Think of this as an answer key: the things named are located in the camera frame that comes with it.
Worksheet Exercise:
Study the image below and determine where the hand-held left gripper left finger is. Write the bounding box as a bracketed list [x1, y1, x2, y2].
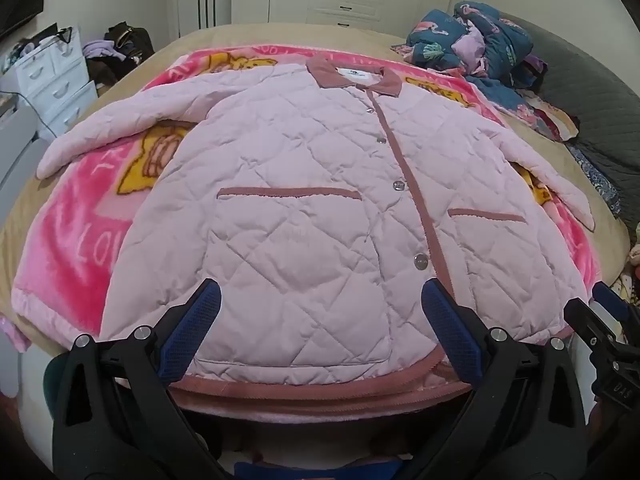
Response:
[52, 278, 236, 480]

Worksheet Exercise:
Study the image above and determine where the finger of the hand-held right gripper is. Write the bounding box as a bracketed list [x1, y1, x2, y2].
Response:
[591, 281, 635, 328]
[563, 297, 626, 363]

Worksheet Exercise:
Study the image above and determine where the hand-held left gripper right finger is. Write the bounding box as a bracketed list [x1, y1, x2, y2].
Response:
[410, 278, 589, 480]

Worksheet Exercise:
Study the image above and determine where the pink quilted jacket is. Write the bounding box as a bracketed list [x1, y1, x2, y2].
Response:
[36, 55, 596, 413]

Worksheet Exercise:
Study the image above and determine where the dark bag with clothes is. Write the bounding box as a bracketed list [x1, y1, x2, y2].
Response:
[81, 21, 156, 97]

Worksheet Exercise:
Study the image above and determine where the blue patterned cloth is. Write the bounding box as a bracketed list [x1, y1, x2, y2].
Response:
[567, 140, 624, 217]

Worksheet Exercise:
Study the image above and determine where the pink printed blanket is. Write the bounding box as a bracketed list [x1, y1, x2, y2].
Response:
[12, 45, 603, 356]

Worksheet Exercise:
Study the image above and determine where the grey quilted headboard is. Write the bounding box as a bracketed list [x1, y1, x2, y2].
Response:
[500, 12, 640, 223]

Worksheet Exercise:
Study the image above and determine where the grey chair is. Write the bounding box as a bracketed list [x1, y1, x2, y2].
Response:
[0, 105, 51, 203]

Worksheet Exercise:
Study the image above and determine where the white plastic drawer unit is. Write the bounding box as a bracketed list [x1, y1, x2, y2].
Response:
[0, 27, 99, 142]

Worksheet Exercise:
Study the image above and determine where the bed with beige sheet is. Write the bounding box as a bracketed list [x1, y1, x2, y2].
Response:
[0, 22, 633, 361]

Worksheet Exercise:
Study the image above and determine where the dark blue floral quilt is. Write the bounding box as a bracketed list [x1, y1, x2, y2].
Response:
[390, 2, 581, 142]

